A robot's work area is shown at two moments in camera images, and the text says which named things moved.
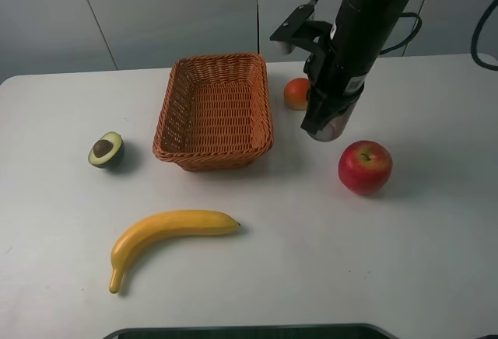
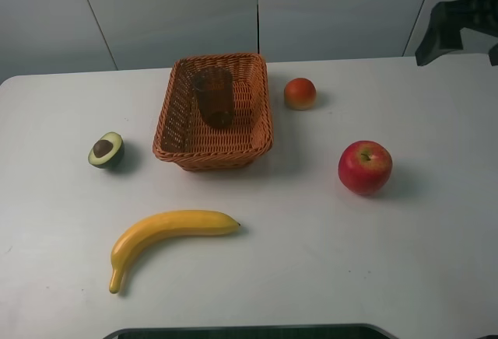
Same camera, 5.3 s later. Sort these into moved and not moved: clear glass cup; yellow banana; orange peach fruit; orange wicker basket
Moved: clear glass cup
Not moved: orange peach fruit; yellow banana; orange wicker basket
